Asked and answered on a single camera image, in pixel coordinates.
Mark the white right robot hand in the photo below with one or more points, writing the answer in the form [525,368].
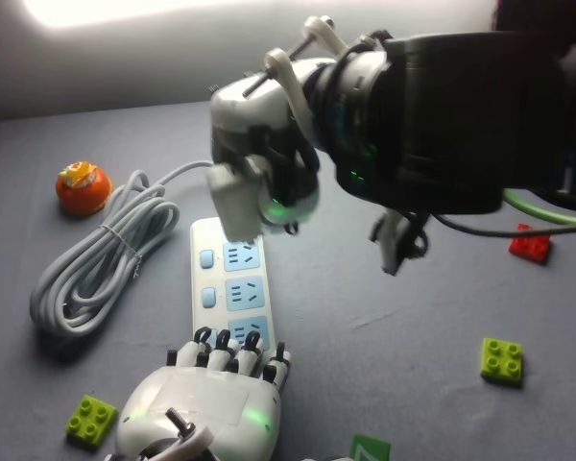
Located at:
[240,110]

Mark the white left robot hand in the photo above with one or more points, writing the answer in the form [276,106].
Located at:
[206,398]

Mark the white blue power strip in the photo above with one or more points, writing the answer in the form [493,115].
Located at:
[240,293]

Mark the red toy brick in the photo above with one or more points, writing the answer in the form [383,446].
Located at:
[533,247]

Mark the lime green toy brick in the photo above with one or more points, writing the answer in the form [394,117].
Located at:
[91,422]
[503,362]

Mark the white charger adapter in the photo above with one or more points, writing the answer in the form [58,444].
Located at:
[235,206]

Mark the green number 7 cube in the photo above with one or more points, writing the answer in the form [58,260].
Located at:
[369,449]

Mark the orange toy fruit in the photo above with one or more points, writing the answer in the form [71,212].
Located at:
[81,197]

